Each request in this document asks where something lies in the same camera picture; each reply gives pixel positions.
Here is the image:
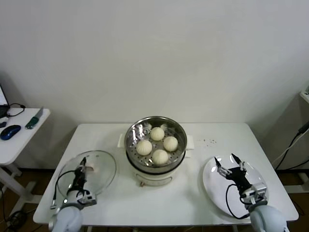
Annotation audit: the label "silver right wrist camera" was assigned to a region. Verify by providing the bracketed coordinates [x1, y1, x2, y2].
[242, 182, 268, 206]

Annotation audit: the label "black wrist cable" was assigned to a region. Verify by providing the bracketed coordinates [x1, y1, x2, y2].
[225, 183, 252, 219]
[50, 169, 78, 210]

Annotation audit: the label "black cable on side table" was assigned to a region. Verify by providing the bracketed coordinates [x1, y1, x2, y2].
[6, 103, 26, 118]

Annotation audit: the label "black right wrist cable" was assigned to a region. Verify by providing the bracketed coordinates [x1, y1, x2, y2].
[225, 183, 252, 219]

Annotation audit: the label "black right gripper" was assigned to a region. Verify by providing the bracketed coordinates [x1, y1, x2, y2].
[213, 153, 254, 191]

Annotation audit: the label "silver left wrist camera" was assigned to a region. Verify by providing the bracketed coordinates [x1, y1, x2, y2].
[77, 189, 97, 206]

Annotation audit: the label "white cable with black plug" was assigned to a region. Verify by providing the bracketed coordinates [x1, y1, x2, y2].
[272, 122, 309, 167]

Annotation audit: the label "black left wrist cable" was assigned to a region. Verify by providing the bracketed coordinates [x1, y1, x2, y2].
[50, 169, 78, 210]

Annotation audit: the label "white oval plate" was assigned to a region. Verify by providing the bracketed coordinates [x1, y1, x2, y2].
[202, 154, 269, 219]

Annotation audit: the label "white stand base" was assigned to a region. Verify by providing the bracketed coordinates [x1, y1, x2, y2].
[276, 170, 309, 194]

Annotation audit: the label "blue computer mouse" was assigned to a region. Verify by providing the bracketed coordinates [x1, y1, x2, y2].
[0, 125, 21, 141]

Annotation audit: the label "green handled knife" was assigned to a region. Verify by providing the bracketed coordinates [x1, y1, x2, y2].
[25, 107, 43, 131]

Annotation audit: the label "black floor cables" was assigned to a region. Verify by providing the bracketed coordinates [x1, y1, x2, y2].
[0, 210, 27, 229]

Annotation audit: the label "round glass lid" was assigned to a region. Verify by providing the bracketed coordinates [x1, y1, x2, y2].
[56, 150, 117, 198]

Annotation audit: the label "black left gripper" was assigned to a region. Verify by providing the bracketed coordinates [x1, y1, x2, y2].
[72, 157, 88, 191]

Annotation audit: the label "dark crumbs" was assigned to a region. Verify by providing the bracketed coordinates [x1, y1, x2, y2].
[197, 138, 217, 147]

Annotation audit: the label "white side table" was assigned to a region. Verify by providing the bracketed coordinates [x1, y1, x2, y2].
[0, 108, 51, 211]

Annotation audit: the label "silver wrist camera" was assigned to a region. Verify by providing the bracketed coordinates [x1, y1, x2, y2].
[242, 182, 268, 206]
[77, 189, 97, 206]

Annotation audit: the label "steel steamer basket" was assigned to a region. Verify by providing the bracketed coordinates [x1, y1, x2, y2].
[117, 116, 195, 170]

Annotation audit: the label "laptop computer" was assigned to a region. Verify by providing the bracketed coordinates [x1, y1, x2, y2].
[0, 86, 10, 119]

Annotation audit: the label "white steamed baozi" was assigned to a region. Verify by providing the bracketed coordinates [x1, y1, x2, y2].
[150, 127, 166, 142]
[163, 136, 179, 152]
[136, 140, 153, 156]
[152, 149, 169, 165]

